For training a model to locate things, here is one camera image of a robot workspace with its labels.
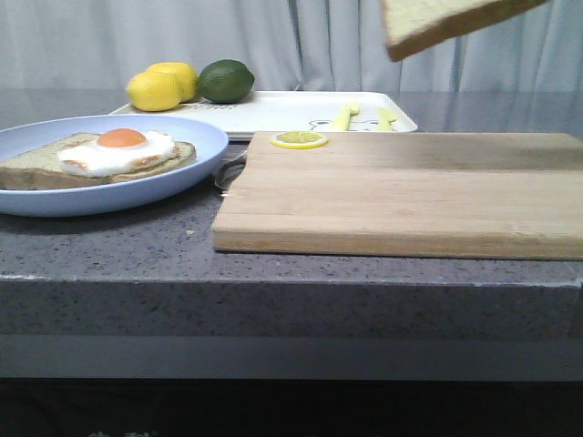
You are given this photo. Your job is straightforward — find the light blue plate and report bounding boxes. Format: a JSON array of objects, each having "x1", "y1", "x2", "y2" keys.
[{"x1": 1, "y1": 114, "x2": 229, "y2": 217}]

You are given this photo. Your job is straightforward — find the bread slice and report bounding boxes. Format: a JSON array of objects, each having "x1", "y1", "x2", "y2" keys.
[
  {"x1": 1, "y1": 133, "x2": 197, "y2": 190},
  {"x1": 381, "y1": 0, "x2": 545, "y2": 62}
]

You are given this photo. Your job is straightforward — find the white serving tray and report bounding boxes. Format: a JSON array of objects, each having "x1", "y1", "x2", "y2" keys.
[{"x1": 108, "y1": 90, "x2": 418, "y2": 141}]

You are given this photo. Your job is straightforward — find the lemon slice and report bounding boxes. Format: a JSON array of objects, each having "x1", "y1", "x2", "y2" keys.
[{"x1": 271, "y1": 130, "x2": 329, "y2": 149}]

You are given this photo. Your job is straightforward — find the yellow plastic fork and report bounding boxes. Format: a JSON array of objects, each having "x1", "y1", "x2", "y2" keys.
[{"x1": 330, "y1": 102, "x2": 361, "y2": 132}]

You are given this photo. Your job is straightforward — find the yellow plastic knife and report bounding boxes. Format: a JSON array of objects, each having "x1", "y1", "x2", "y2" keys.
[{"x1": 377, "y1": 107, "x2": 397, "y2": 132}]

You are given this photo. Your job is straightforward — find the green lime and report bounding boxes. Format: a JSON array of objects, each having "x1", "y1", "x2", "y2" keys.
[{"x1": 197, "y1": 59, "x2": 255, "y2": 104}]

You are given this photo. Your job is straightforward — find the wooden cutting board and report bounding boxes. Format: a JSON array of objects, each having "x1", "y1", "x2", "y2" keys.
[{"x1": 212, "y1": 132, "x2": 582, "y2": 260}]

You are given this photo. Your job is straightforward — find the white curtain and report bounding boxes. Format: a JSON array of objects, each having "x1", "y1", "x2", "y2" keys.
[{"x1": 1, "y1": 1, "x2": 582, "y2": 94}]

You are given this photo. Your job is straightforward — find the rear yellow lemon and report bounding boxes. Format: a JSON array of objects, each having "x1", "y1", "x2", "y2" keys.
[{"x1": 147, "y1": 62, "x2": 199, "y2": 103}]

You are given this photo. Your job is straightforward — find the yellow lemon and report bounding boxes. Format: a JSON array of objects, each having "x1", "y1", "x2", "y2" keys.
[
  {"x1": 147, "y1": 62, "x2": 199, "y2": 103},
  {"x1": 126, "y1": 71, "x2": 182, "y2": 112}
]

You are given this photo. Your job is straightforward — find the front yellow lemon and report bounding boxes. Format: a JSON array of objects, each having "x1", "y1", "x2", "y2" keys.
[{"x1": 126, "y1": 71, "x2": 182, "y2": 112}]

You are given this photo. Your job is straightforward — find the fried egg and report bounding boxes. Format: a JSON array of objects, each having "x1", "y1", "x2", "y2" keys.
[{"x1": 57, "y1": 128, "x2": 179, "y2": 178}]

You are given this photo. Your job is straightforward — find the metal cutting board handle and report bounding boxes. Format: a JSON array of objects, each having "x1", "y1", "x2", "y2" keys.
[{"x1": 214, "y1": 151, "x2": 247, "y2": 195}]

